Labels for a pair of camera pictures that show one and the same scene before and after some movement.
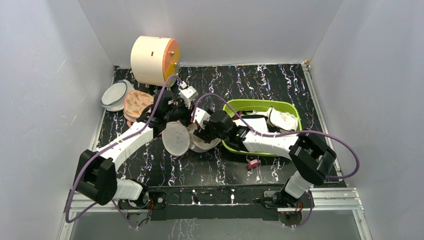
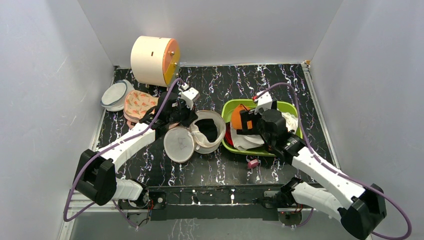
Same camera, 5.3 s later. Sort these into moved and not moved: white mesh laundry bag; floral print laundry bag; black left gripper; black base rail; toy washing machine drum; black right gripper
Moved: white mesh laundry bag; black right gripper
Not moved: floral print laundry bag; black left gripper; black base rail; toy washing machine drum
